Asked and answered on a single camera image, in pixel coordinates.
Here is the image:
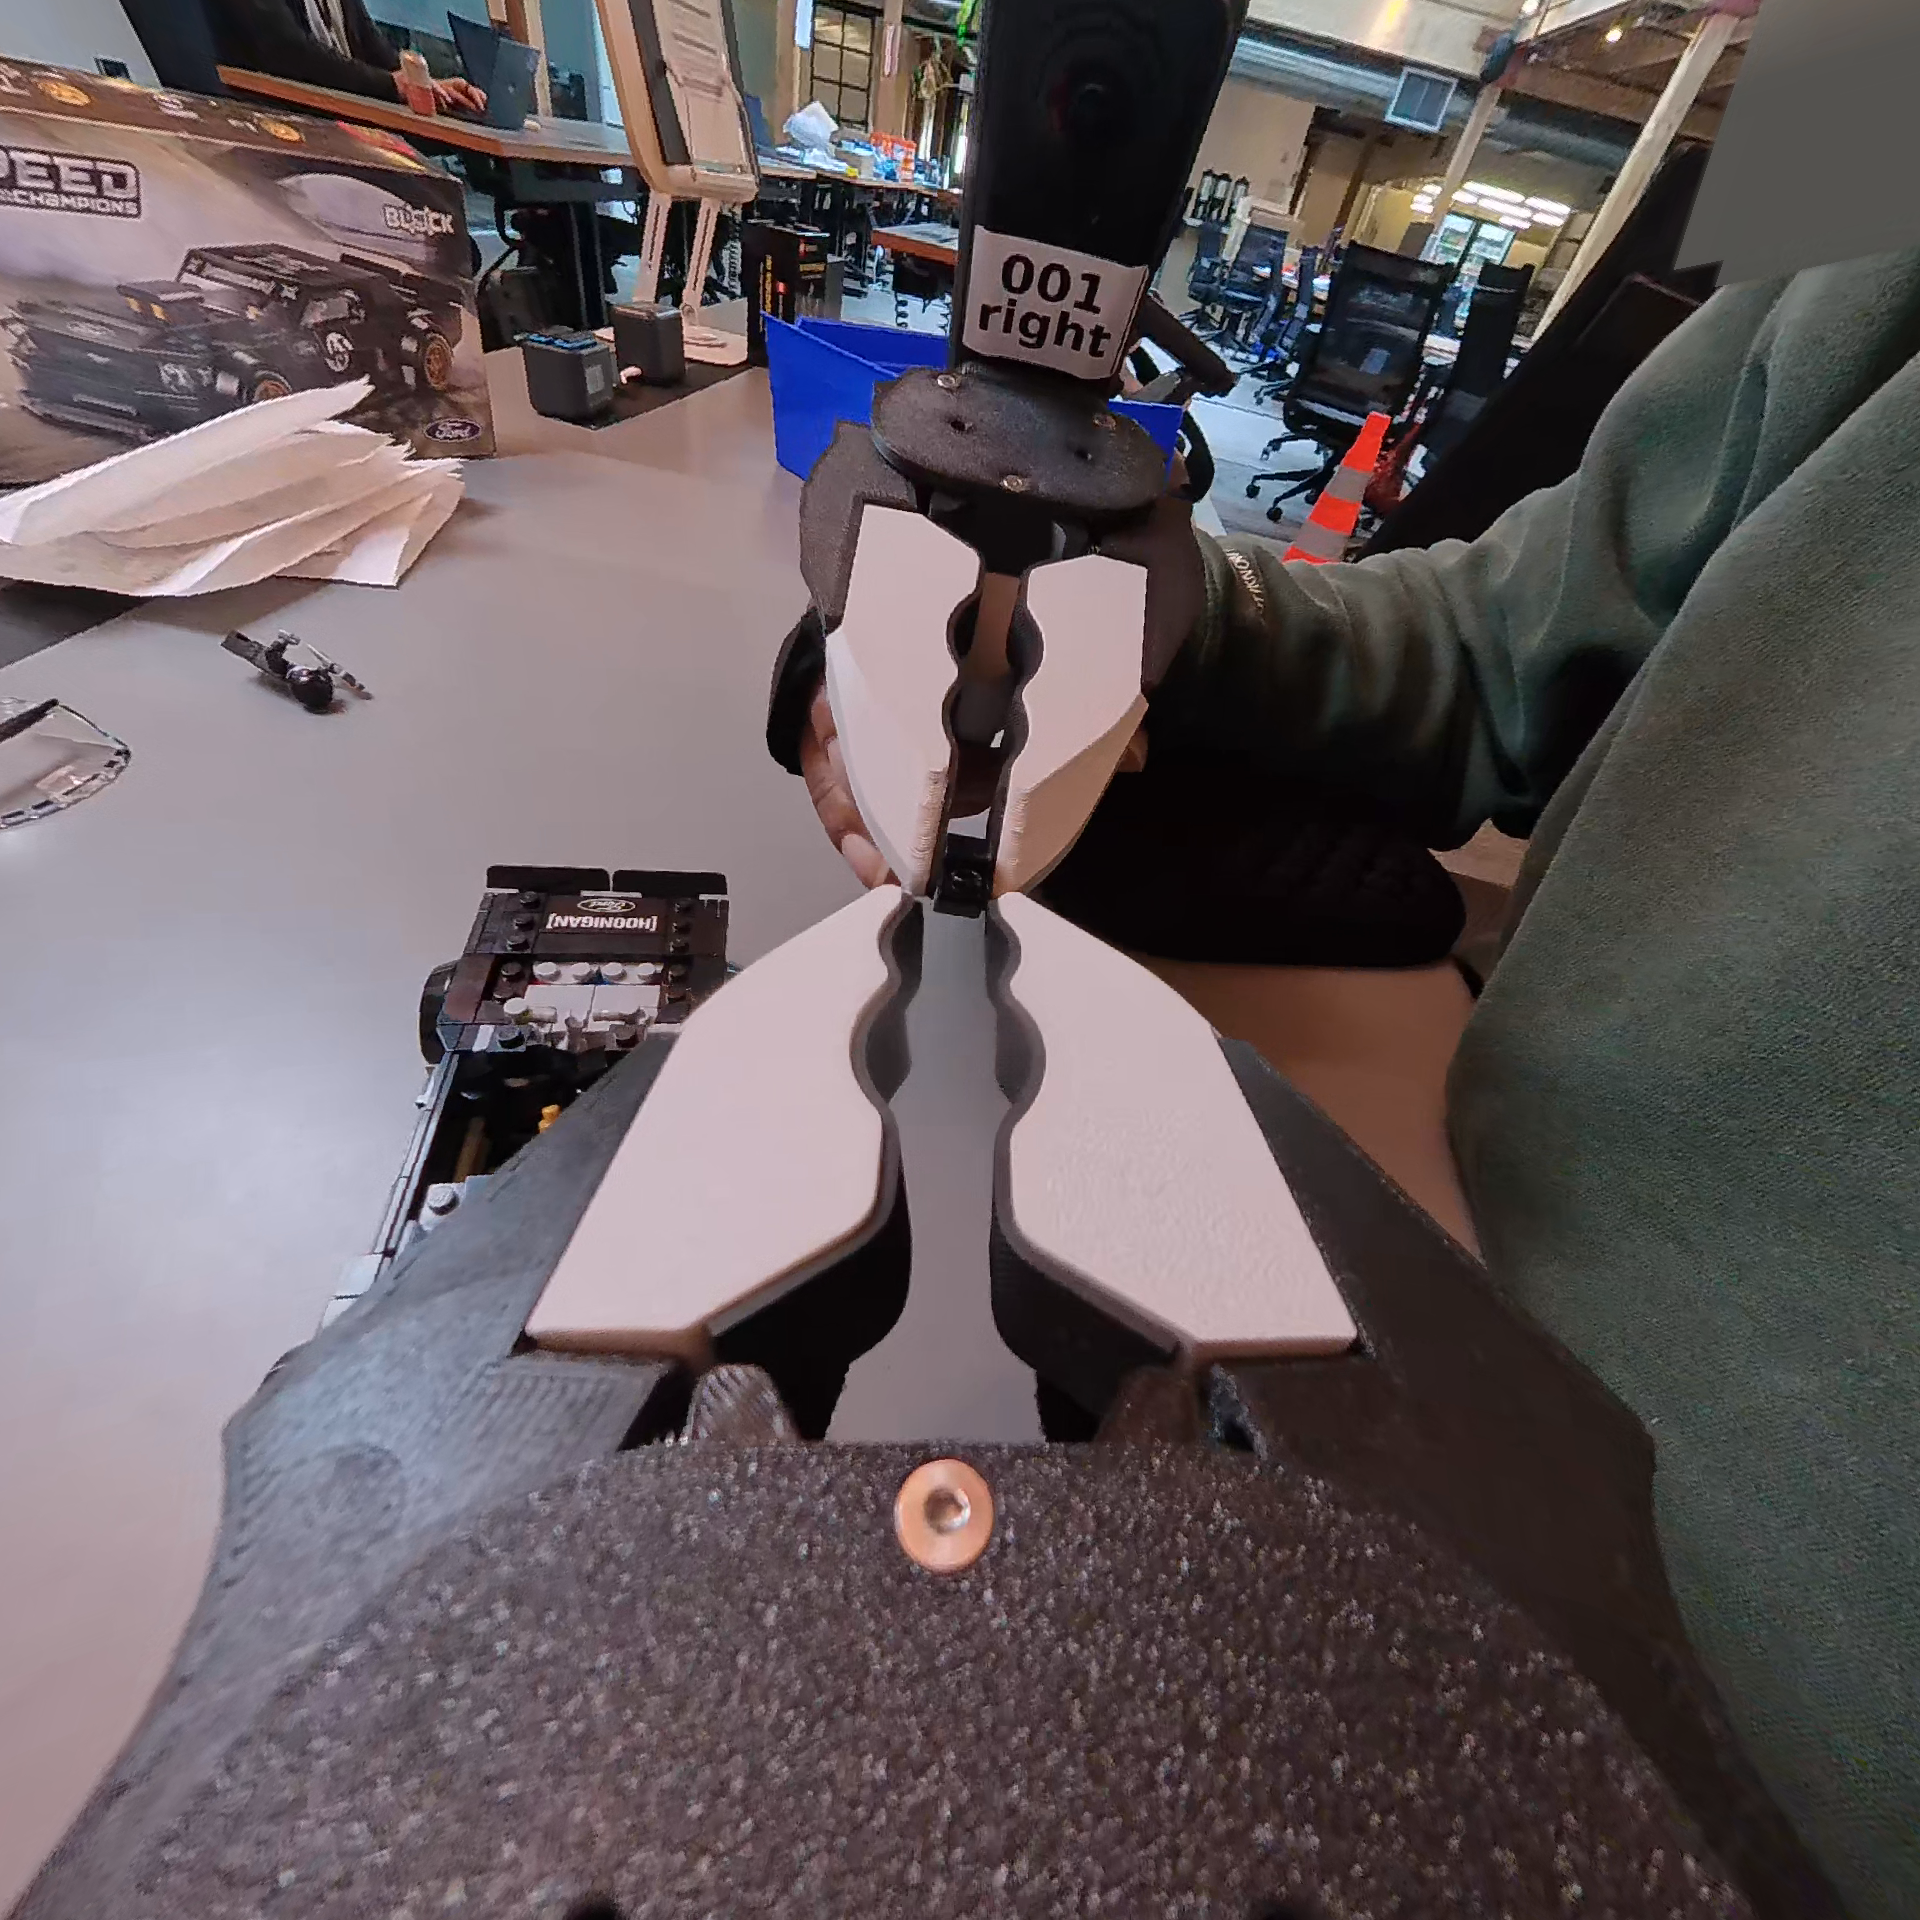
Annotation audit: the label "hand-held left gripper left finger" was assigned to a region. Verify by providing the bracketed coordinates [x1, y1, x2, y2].
[526, 893, 914, 1436]

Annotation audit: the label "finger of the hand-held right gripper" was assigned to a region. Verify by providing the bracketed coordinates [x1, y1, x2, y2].
[990, 551, 1154, 896]
[826, 505, 978, 896]

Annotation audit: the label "small black box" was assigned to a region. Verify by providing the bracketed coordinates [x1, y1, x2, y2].
[520, 325, 620, 423]
[610, 293, 692, 387]

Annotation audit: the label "clear lego windshield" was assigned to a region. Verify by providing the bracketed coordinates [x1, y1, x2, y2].
[0, 691, 132, 834]

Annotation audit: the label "lego set box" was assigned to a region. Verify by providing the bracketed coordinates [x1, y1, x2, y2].
[0, 55, 498, 489]

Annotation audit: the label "blue storage bin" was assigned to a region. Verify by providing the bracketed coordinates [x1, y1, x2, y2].
[763, 310, 1188, 489]

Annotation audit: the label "person's right forearm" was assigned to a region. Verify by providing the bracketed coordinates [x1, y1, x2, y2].
[1157, 256, 1920, 843]

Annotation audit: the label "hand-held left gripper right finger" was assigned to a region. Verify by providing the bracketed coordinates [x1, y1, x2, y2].
[985, 894, 1363, 1436]

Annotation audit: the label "black lego axle assembly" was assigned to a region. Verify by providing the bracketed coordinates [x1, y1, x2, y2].
[222, 625, 375, 716]

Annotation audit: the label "paper sign on stand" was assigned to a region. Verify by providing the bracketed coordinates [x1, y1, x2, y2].
[592, 0, 768, 362]

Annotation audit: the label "black lego car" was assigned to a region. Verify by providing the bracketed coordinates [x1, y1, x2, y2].
[324, 865, 732, 1323]

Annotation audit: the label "orange striped object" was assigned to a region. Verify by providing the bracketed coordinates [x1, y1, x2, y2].
[1284, 406, 1399, 573]

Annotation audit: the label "white paper bags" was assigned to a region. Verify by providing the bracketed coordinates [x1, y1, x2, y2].
[0, 377, 468, 597]

